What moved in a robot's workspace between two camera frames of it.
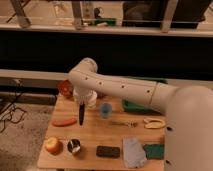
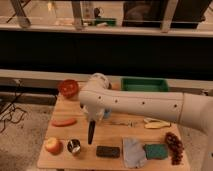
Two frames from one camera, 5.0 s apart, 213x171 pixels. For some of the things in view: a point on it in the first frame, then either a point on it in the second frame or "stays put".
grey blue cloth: x=134 y=155 stays put
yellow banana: x=154 y=123 stays put
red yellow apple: x=54 y=146 stays put
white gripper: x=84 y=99 → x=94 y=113
